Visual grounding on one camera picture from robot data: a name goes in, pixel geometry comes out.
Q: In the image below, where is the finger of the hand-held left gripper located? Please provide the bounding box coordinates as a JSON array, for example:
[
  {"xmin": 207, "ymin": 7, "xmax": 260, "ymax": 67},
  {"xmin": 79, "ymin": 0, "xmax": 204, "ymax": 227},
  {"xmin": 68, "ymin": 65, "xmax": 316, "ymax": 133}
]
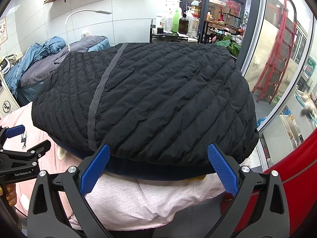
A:
[
  {"xmin": 0, "ymin": 140, "xmax": 52, "ymax": 163},
  {"xmin": 0, "ymin": 125, "xmax": 26, "ymax": 150}
]

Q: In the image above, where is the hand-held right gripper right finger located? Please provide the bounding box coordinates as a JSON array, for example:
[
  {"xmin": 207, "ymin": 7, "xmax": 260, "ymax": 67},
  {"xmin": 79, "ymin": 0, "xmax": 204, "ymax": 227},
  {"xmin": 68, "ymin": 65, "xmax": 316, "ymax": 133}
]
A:
[{"xmin": 205, "ymin": 142, "xmax": 289, "ymax": 238}]

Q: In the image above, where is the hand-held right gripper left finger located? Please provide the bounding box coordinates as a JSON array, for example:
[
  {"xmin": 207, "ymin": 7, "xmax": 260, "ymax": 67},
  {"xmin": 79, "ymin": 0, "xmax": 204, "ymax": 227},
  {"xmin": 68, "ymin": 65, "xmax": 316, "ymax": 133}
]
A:
[{"xmin": 28, "ymin": 144, "xmax": 111, "ymax": 238}]

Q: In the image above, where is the black quilted jacket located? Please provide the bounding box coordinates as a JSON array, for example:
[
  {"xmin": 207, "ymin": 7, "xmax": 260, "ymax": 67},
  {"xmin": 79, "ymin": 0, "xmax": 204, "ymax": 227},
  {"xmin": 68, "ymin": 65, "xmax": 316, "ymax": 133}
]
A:
[{"xmin": 32, "ymin": 42, "xmax": 259, "ymax": 166}]

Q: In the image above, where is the person's left hand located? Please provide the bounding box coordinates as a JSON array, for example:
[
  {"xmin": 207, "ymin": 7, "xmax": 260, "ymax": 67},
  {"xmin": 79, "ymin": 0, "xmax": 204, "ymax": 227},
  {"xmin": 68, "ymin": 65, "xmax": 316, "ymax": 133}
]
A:
[{"xmin": 0, "ymin": 182, "xmax": 19, "ymax": 207}]

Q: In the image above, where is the pink bed blanket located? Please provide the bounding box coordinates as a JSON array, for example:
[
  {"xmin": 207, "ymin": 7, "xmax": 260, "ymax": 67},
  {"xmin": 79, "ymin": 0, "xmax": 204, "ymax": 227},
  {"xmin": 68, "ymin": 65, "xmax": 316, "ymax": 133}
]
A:
[{"xmin": 0, "ymin": 102, "xmax": 250, "ymax": 231}]

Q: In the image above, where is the cream cloth piece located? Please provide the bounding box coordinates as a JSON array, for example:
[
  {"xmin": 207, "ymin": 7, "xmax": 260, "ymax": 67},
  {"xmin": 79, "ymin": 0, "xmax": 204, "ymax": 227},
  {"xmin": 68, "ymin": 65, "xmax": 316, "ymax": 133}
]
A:
[{"xmin": 56, "ymin": 147, "xmax": 68, "ymax": 160}]

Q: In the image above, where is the white cart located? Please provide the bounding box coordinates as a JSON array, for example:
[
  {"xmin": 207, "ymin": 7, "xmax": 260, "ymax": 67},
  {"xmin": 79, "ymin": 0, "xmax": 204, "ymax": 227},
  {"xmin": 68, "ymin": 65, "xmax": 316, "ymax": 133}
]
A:
[{"xmin": 0, "ymin": 73, "xmax": 21, "ymax": 119}]

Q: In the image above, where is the navy blue cloth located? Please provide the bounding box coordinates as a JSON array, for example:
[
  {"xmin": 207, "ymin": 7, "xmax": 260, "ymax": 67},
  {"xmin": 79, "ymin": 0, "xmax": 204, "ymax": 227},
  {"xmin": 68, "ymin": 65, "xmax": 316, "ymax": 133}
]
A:
[{"xmin": 53, "ymin": 139, "xmax": 216, "ymax": 182}]

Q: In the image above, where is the red glossy panel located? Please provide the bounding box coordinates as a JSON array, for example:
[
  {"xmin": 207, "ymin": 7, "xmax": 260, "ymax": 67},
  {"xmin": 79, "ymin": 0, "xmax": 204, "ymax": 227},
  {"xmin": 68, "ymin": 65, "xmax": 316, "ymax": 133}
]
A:
[{"xmin": 233, "ymin": 128, "xmax": 317, "ymax": 238}]

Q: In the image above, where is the white screen device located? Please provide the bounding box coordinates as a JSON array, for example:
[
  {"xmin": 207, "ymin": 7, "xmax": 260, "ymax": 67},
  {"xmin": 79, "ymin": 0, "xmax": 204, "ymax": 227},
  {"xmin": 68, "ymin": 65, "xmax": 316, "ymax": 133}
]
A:
[{"xmin": 0, "ymin": 56, "xmax": 12, "ymax": 74}]

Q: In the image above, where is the light blue duvet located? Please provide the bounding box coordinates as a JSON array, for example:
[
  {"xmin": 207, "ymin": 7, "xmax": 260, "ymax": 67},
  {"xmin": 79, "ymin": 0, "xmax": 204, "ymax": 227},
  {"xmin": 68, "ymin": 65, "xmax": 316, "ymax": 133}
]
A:
[{"xmin": 4, "ymin": 36, "xmax": 68, "ymax": 98}]

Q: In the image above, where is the fluffy cat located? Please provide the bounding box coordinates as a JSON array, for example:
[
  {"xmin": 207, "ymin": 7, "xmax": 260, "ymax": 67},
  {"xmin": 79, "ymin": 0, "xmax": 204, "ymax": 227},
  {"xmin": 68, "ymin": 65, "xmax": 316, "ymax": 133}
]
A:
[{"xmin": 300, "ymin": 90, "xmax": 317, "ymax": 118}]

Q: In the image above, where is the green potted plant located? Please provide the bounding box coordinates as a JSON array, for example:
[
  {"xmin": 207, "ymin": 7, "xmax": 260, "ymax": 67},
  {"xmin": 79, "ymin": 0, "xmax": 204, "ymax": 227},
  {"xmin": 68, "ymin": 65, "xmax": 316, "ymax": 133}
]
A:
[{"xmin": 214, "ymin": 34, "xmax": 242, "ymax": 58}]

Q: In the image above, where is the red step ladder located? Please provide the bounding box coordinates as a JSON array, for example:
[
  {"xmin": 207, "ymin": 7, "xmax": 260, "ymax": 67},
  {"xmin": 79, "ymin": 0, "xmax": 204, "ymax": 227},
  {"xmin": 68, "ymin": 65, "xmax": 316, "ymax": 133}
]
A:
[{"xmin": 251, "ymin": 0, "xmax": 298, "ymax": 104}]

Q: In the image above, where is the white arched lamp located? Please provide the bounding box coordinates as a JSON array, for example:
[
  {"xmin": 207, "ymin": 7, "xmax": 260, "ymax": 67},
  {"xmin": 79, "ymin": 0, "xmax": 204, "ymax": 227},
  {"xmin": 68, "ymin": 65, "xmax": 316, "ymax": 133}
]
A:
[{"xmin": 65, "ymin": 9, "xmax": 112, "ymax": 52}]

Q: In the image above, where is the wooden console table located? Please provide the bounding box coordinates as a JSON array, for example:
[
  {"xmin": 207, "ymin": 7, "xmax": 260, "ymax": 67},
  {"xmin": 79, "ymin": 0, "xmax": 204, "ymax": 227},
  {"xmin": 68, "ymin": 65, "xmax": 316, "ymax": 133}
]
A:
[{"xmin": 203, "ymin": 18, "xmax": 245, "ymax": 44}]

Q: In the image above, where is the black trolley rack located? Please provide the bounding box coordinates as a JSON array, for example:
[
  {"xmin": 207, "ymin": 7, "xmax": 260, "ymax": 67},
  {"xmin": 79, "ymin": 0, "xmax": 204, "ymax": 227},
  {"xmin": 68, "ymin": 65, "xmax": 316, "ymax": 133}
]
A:
[{"xmin": 149, "ymin": 19, "xmax": 201, "ymax": 44}]

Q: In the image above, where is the clear plastic bottle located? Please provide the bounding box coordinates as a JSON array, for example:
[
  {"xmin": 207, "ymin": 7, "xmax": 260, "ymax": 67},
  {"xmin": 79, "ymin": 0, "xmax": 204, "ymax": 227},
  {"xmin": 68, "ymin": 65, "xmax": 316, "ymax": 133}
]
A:
[{"xmin": 187, "ymin": 13, "xmax": 200, "ymax": 38}]

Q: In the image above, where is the brown glass bottle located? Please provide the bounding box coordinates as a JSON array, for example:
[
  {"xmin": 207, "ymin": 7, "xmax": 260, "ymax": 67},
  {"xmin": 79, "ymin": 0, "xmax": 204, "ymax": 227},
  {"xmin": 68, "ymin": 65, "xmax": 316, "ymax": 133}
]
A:
[{"xmin": 178, "ymin": 13, "xmax": 190, "ymax": 35}]

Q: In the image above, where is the green bottle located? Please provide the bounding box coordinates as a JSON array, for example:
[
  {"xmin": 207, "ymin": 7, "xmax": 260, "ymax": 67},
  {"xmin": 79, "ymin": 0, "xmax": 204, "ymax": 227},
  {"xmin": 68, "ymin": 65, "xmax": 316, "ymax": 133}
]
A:
[{"xmin": 172, "ymin": 8, "xmax": 180, "ymax": 33}]

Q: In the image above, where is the white pump bottle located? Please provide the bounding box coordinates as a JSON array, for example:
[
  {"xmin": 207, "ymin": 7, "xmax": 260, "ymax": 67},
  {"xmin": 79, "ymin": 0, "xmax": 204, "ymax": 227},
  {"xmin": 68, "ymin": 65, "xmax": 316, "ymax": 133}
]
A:
[{"xmin": 164, "ymin": 8, "xmax": 174, "ymax": 32}]

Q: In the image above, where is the wall poster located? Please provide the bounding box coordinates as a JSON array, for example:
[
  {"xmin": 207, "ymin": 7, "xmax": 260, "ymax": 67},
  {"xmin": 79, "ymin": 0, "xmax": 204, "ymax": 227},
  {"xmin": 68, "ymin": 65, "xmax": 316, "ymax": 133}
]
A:
[{"xmin": 0, "ymin": 17, "xmax": 8, "ymax": 45}]

